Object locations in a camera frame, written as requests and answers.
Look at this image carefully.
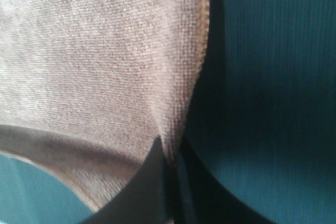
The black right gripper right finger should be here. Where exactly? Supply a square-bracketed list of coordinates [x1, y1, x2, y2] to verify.
[174, 138, 272, 223]

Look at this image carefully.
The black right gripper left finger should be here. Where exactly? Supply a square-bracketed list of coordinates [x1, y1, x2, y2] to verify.
[82, 137, 168, 224]

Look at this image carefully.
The brown microfibre towel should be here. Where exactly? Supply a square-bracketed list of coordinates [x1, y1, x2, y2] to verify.
[1, 0, 209, 211]

